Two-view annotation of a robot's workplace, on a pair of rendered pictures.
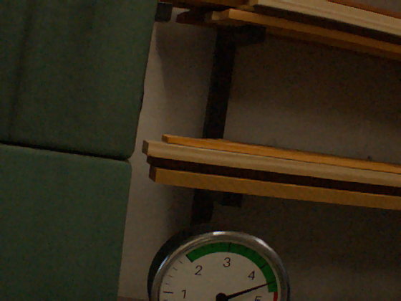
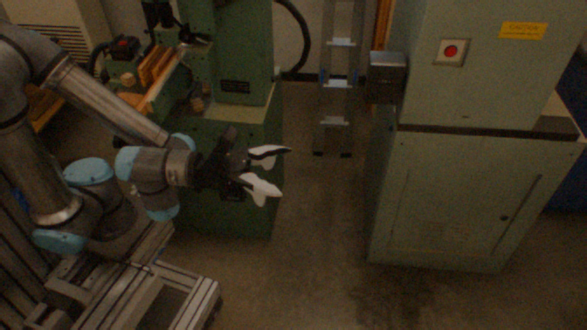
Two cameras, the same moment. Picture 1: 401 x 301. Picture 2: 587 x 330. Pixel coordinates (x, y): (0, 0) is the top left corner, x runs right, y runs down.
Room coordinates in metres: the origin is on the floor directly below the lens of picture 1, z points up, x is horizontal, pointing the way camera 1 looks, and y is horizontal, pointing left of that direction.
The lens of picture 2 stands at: (1.49, -1.03, 1.82)
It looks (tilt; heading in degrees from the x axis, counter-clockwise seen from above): 45 degrees down; 108
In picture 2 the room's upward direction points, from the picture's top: straight up
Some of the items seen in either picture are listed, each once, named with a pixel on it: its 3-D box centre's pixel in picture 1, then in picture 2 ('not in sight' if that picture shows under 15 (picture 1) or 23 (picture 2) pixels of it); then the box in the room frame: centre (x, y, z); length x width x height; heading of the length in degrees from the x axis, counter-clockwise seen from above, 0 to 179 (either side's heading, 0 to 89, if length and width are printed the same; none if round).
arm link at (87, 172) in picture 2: not in sight; (92, 185); (0.73, -0.48, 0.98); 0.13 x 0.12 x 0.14; 102
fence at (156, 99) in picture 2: not in sight; (182, 64); (0.60, 0.25, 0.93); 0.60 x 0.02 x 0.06; 99
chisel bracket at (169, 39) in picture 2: not in sight; (175, 37); (0.57, 0.28, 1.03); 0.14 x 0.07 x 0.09; 9
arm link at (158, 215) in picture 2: not in sight; (161, 190); (1.01, -0.53, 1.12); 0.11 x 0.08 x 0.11; 102
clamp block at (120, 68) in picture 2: not in sight; (129, 62); (0.37, 0.21, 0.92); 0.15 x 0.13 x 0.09; 99
